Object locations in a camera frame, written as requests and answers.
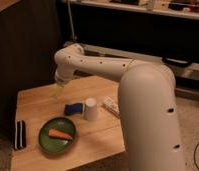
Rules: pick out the pale translucent gripper finger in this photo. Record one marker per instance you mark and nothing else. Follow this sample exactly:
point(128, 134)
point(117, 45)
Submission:
point(57, 90)

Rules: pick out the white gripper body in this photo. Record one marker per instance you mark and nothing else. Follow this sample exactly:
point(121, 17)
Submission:
point(63, 78)

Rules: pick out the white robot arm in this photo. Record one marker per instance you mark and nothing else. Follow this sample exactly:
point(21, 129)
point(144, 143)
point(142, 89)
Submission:
point(147, 106)

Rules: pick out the white paper cup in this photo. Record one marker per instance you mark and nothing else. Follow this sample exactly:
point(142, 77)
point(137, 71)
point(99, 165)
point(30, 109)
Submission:
point(90, 110)

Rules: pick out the orange carrot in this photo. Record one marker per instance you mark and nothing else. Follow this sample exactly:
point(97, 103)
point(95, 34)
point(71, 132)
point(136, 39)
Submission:
point(58, 134)

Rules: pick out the green plate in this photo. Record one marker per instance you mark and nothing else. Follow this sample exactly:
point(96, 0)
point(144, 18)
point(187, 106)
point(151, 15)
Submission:
point(54, 146)

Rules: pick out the metal pole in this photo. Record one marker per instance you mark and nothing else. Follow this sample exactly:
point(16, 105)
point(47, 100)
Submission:
point(74, 39)

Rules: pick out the wooden shelf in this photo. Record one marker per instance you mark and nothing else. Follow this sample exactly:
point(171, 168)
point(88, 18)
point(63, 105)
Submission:
point(148, 8)

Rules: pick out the black handle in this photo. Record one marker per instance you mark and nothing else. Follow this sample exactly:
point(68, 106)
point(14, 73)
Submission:
point(177, 62)

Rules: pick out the grey metal rail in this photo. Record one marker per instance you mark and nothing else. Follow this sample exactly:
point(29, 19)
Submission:
point(73, 57)

